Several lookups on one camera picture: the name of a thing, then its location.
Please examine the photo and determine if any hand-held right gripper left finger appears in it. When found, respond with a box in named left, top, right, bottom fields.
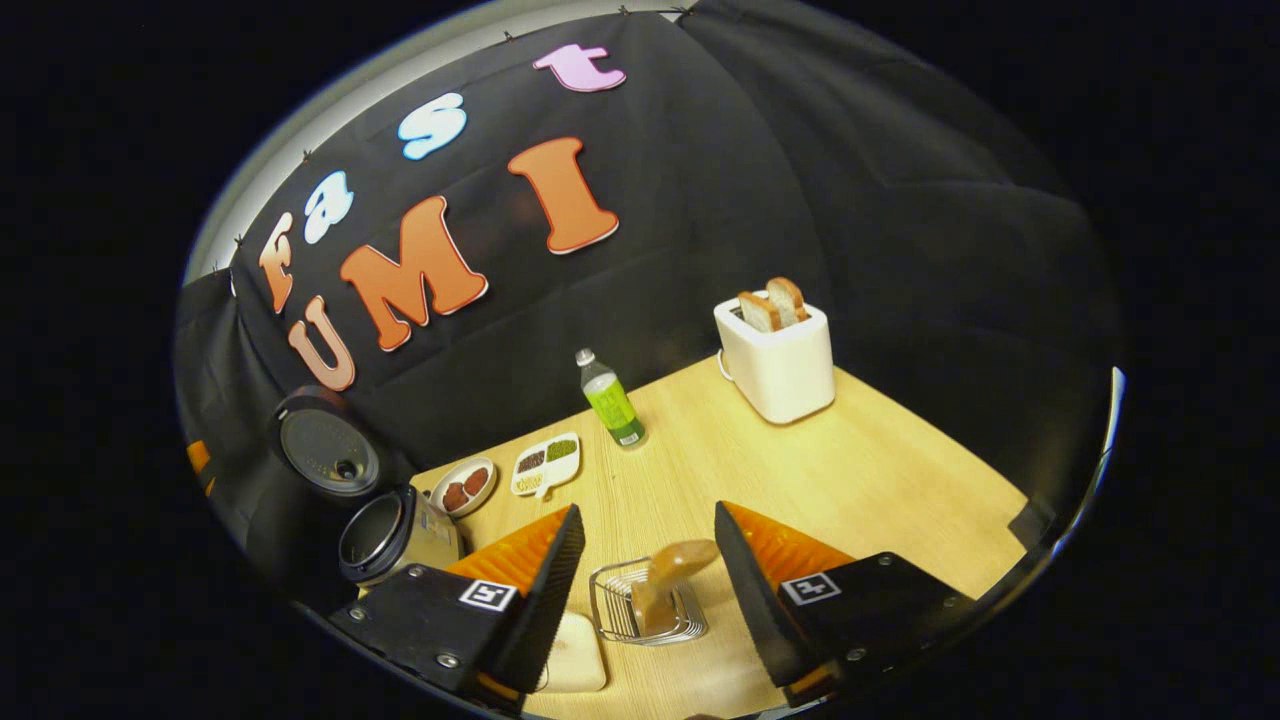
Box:
left=328, top=503, right=586, bottom=713

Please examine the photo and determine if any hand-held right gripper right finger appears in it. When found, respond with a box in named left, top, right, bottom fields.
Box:
left=713, top=500, right=976, bottom=709

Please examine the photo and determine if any cream dish of rice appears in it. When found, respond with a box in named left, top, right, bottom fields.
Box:
left=535, top=612, right=608, bottom=694

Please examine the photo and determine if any wire metal chopstick holder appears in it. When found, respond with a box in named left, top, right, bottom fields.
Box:
left=588, top=557, right=709, bottom=647

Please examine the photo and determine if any wooden spoon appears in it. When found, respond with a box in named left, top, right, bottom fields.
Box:
left=630, top=540, right=721, bottom=638

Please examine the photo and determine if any silver black rice cooker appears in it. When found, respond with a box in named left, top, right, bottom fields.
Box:
left=272, top=388, right=464, bottom=591

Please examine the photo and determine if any white divided grain tray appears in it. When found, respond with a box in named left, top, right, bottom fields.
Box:
left=510, top=432, right=582, bottom=500

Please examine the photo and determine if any small round white plate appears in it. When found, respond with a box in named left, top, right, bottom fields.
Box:
left=430, top=457, right=498, bottom=518

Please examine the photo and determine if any green drink bottle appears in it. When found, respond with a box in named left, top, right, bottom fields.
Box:
left=575, top=347, right=648, bottom=450

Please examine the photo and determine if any white toaster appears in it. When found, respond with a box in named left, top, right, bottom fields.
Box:
left=713, top=292, right=836, bottom=425

